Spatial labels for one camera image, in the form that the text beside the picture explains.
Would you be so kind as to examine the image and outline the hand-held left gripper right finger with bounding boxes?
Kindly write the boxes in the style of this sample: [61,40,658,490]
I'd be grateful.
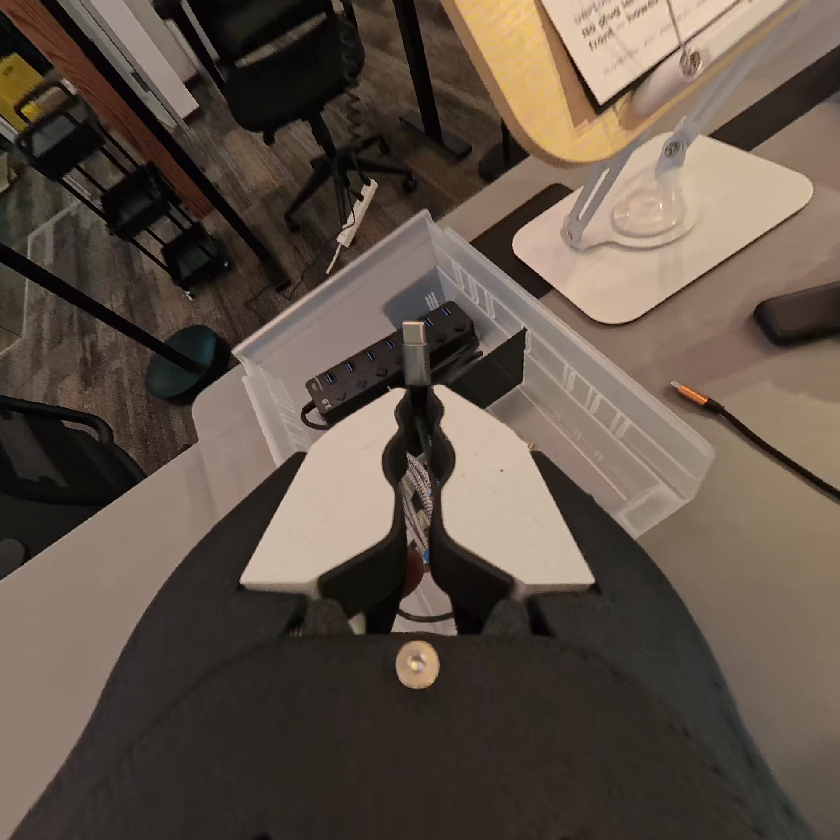
[430,385,597,634]

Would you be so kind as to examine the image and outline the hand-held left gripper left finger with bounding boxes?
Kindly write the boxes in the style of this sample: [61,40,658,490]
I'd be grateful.
[239,387,409,634]

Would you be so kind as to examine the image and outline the clear plastic bin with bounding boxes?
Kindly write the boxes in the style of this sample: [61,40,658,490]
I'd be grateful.
[231,210,716,632]

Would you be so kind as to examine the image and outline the black usb hub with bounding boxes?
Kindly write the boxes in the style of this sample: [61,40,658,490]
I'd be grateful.
[305,301,481,429]

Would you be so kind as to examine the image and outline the grey braided cable blue tape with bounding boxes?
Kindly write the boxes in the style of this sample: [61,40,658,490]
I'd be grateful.
[397,320,442,575]

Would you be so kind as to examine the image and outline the black cable orange band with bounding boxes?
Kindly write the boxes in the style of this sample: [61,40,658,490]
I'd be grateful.
[669,379,840,501]

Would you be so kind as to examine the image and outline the black divider plate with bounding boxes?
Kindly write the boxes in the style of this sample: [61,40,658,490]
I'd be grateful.
[458,328,530,409]

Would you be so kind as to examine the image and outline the black pole stand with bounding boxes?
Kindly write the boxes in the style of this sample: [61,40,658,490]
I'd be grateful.
[0,243,222,403]

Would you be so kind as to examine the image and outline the black office chair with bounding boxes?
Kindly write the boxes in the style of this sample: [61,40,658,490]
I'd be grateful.
[220,0,419,232]
[0,394,148,560]

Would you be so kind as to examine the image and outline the white power strip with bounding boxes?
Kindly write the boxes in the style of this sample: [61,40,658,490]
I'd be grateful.
[326,178,380,274]

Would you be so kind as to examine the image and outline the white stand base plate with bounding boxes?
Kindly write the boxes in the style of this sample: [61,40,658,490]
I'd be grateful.
[512,0,816,326]

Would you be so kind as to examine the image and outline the black coiled cable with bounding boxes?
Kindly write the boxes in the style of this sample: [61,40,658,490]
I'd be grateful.
[343,92,370,193]

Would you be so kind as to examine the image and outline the wooden post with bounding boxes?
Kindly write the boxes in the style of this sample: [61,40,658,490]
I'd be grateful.
[0,0,219,219]

